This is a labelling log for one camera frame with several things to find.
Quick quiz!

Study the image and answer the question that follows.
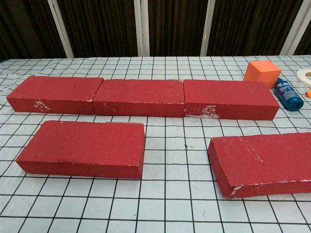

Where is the red brick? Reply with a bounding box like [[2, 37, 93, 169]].
[[207, 132, 311, 199], [6, 75, 104, 116], [92, 79, 186, 118], [183, 79, 280, 121], [16, 120, 146, 180]]

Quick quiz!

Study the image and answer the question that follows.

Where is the white black grid tablecloth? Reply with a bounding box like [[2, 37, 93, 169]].
[[0, 55, 311, 233]]

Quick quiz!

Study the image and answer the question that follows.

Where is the dark brown curtain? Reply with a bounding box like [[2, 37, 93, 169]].
[[0, 0, 311, 61]]

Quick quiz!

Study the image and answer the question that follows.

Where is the orange foam cube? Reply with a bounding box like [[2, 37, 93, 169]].
[[243, 60, 282, 89]]

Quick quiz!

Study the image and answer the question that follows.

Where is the blue plastic bottle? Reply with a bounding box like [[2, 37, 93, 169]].
[[274, 78, 304, 112]]

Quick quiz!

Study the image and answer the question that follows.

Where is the white tape roll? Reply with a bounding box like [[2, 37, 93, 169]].
[[295, 68, 311, 87]]

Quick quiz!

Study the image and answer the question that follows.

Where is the white table leg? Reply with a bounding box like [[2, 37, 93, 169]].
[[133, 0, 150, 57]]

